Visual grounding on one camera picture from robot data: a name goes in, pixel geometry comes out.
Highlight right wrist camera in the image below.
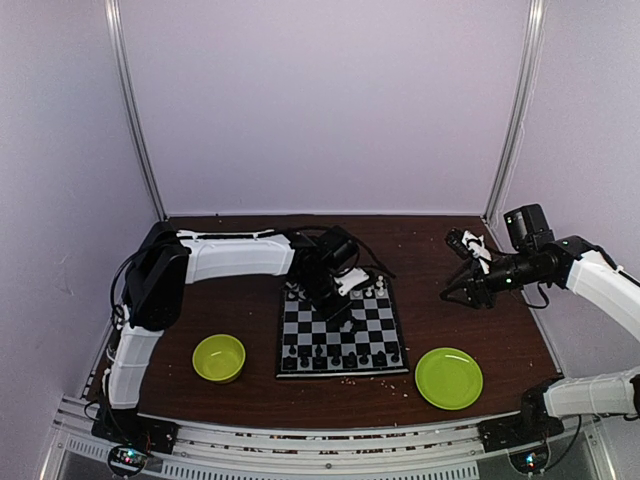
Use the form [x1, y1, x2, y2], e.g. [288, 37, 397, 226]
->
[445, 228, 493, 274]

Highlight green bowl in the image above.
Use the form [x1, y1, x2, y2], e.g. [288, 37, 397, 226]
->
[192, 334, 246, 384]

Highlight right aluminium corner post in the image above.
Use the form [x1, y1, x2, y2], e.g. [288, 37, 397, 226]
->
[484, 0, 547, 226]

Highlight green plate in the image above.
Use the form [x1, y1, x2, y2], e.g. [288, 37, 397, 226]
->
[414, 347, 484, 411]

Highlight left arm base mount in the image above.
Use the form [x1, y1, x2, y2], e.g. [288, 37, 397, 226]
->
[83, 394, 179, 454]

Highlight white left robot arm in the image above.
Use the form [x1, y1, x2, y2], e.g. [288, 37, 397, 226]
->
[92, 221, 371, 445]

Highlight left aluminium corner post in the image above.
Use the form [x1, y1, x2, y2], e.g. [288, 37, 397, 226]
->
[104, 0, 168, 220]

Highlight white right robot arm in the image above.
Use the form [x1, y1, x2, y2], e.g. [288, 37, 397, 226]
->
[440, 204, 639, 442]

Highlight aluminium corner post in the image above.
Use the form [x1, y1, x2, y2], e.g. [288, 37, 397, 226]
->
[104, 0, 168, 220]
[484, 0, 547, 226]

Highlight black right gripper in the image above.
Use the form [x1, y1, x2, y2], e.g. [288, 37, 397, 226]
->
[440, 248, 537, 309]

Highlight black and grey chessboard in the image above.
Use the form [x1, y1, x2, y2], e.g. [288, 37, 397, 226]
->
[275, 275, 410, 379]

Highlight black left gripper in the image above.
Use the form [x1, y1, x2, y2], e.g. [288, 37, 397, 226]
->
[298, 270, 355, 324]

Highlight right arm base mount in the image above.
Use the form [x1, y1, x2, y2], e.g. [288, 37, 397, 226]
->
[477, 378, 564, 453]

